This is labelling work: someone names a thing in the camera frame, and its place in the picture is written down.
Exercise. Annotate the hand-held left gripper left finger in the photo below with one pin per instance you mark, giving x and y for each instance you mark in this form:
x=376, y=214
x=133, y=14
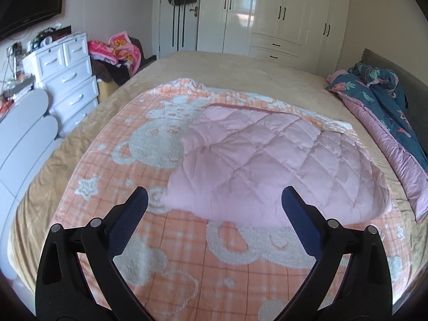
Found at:
x=128, y=220

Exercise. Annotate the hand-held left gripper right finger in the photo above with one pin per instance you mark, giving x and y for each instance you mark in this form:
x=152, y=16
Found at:
x=301, y=222

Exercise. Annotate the pink quilted jacket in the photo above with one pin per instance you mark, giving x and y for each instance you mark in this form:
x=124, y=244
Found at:
x=267, y=160

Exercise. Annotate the pile of pink clothes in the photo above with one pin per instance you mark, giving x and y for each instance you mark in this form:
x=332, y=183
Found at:
x=107, y=72

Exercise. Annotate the orange printed blanket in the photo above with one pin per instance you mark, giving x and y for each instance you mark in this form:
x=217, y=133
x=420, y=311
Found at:
x=140, y=147

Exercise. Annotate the cardboard box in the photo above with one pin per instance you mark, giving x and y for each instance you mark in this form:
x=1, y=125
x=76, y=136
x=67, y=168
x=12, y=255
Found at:
x=107, y=90

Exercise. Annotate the white rounded footboard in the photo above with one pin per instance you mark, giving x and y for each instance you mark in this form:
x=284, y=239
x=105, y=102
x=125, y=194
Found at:
x=23, y=133

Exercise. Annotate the blue floral duvet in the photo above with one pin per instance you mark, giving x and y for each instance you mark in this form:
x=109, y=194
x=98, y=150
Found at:
x=384, y=107

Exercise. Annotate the white chest of drawers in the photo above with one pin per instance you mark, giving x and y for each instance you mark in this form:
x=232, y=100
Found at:
x=70, y=83

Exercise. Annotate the bed with beige cover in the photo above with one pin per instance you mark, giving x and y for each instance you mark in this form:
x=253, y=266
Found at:
x=250, y=70

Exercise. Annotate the pink printed towel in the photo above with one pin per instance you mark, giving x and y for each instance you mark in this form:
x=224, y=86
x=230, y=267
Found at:
x=120, y=48

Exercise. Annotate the white door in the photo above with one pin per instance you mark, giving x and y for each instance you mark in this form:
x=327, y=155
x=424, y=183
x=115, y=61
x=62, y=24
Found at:
x=177, y=33

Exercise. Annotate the white glossy wardrobe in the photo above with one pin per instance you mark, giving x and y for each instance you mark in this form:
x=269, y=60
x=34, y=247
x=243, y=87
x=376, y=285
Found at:
x=267, y=6

